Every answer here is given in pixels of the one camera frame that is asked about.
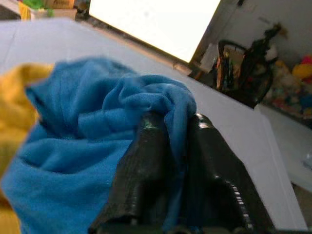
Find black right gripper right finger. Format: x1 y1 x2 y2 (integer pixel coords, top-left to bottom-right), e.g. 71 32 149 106
185 113 277 234

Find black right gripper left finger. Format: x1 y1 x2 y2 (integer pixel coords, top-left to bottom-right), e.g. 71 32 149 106
88 112 176 234

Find blue shirt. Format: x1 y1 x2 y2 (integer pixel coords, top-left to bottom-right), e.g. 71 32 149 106
0 57 197 234

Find white low side table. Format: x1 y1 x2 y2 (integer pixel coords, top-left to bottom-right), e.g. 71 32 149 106
254 103 312 187

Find black bag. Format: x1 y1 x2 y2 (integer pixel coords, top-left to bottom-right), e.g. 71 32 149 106
214 23 283 109

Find colourful toy pile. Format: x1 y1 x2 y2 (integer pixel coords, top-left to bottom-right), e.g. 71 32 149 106
263 55 312 120

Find yellow shirt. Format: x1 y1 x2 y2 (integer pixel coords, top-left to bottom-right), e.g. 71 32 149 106
0 62 55 234

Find light grey folding table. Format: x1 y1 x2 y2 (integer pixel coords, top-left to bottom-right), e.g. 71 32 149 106
0 17 308 231

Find brown cardboard box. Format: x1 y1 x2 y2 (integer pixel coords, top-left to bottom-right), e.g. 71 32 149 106
45 0 77 11

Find green plush toy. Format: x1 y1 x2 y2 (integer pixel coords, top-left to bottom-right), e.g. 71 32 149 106
19 0 56 18

